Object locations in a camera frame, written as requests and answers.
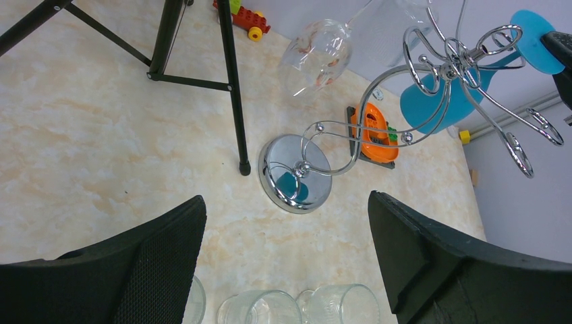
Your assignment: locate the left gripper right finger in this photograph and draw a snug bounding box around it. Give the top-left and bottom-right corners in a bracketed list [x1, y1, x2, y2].
[368, 191, 571, 323]

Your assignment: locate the red yellow toy car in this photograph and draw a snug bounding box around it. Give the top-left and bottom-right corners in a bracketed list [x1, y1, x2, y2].
[229, 1, 271, 42]

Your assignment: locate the orange toy block piece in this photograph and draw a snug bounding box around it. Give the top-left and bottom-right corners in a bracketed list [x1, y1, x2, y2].
[360, 103, 399, 164]

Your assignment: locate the clear ribbed wine glass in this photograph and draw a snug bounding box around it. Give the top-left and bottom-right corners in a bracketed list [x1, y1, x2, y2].
[216, 290, 302, 323]
[295, 283, 381, 324]
[182, 275, 206, 324]

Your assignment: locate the clear tall wine glass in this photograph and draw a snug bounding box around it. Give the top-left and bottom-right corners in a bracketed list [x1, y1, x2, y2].
[349, 0, 434, 68]

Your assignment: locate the small metal washer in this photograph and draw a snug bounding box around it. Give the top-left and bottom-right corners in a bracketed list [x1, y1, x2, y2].
[372, 88, 384, 101]

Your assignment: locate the blue wine glass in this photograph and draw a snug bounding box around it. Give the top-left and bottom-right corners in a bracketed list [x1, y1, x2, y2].
[400, 10, 564, 134]

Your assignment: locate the yellow corner clip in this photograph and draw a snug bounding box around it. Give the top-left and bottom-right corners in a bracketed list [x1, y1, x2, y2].
[459, 130, 471, 145]

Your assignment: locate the clear smooth wine glass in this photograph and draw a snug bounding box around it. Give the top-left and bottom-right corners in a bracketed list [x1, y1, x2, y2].
[278, 1, 375, 99]

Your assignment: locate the black music stand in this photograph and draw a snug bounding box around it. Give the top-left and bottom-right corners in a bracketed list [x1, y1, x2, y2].
[1, 0, 251, 176]

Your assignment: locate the chrome wine glass rack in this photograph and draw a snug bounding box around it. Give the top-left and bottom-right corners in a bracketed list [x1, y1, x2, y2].
[258, 0, 565, 215]

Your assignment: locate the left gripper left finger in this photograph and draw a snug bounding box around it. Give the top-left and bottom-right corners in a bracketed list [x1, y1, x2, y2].
[1, 195, 207, 323]

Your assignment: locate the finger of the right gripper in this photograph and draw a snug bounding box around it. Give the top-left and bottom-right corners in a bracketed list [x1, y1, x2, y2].
[540, 31, 571, 109]

